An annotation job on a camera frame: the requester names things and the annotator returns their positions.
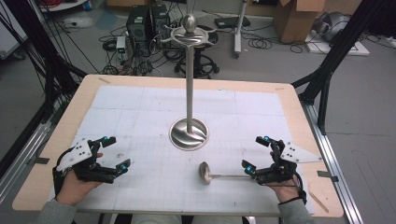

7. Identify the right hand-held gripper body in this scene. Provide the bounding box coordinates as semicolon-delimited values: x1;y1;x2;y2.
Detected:
255;139;323;187

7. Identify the white power box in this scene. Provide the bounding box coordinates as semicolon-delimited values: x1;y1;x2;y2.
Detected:
116;35;127;54

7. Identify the person's right hand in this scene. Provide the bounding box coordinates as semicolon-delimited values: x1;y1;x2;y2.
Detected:
265;150;304;204

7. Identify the white board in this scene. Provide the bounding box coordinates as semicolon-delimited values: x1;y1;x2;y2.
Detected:
304;31;371;57

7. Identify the person's left hand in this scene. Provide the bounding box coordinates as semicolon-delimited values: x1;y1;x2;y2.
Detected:
55;151;105;206

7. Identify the coil of black cable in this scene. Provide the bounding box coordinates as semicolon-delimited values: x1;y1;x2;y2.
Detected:
242;29;304;54

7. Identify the steel utensil stand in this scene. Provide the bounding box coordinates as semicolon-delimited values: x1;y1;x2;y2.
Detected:
160;13;218;152

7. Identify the white round table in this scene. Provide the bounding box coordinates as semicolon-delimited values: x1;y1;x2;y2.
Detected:
38;0;88;13

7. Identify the steel ladle with wooden handle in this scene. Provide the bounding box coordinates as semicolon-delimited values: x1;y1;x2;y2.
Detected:
198;161;254;186

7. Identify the flat black box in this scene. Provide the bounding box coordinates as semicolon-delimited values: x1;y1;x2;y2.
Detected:
214;16;251;30

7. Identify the cardboard box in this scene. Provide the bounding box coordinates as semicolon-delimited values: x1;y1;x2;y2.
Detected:
273;0;328;45

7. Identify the black frame strut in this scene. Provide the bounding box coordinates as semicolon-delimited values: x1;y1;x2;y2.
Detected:
3;0;88;116
291;0;387;136

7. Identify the white stand pole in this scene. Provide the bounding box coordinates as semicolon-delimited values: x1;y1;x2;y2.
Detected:
233;0;250;59

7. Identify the grey round device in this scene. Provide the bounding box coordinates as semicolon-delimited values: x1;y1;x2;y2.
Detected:
314;11;351;43

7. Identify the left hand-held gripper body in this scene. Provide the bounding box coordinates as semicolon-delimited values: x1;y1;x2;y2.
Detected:
52;139;118;185

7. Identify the black tape piece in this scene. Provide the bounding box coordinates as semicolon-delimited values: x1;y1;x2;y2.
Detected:
26;157;50;166
317;170;340;183

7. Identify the tangle of black cables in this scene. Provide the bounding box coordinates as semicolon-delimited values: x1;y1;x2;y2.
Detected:
99;26;176;77

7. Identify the black wrist strap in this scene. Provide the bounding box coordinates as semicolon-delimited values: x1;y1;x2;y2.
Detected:
51;166;68;200
277;172;308;205

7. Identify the aluminium rail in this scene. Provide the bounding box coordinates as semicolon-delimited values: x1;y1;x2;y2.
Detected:
300;101;363;224
0;102;64;203

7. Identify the black wheeled stool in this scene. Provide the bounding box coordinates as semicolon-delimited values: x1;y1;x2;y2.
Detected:
172;24;220;79

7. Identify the white cabinet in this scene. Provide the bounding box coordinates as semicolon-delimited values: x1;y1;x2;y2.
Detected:
0;0;29;60

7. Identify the white grid mat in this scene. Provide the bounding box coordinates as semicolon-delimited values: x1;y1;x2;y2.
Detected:
49;84;316;216

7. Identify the black computer tower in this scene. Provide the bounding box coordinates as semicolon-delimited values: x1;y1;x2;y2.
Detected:
150;3;172;41
125;5;152;43

